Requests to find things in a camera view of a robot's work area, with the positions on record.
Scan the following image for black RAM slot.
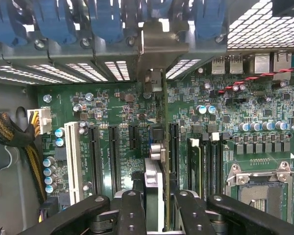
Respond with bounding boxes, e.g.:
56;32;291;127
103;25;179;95
209;132;218;197
201;133;210;200
217;133;224;197

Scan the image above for long black expansion slot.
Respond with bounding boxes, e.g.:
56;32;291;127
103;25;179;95
169;121;180;175
108;124;123;195
87;124;103;196

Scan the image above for CPU socket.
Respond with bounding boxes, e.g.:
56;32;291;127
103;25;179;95
225;161;294;221

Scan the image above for short black expansion slot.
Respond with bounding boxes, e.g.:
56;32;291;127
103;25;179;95
128;123;140;151

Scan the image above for white expansion slot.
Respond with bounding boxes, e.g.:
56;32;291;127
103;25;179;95
63;121;84;206

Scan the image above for green motherboard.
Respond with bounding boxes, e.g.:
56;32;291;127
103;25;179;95
36;57;294;228

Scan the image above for white power connector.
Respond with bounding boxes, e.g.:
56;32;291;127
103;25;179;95
26;107;52;135

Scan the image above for black and silver PC case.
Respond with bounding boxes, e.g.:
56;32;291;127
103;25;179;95
0;0;294;235

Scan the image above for blue card retention clip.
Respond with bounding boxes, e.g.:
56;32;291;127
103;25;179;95
0;0;29;47
193;0;228;43
88;0;125;44
30;0;76;46

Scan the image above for red black twisted wire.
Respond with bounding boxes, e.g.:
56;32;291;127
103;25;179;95
217;64;294;95

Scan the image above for black yellow braided cable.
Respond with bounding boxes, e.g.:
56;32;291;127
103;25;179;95
0;112;48;205

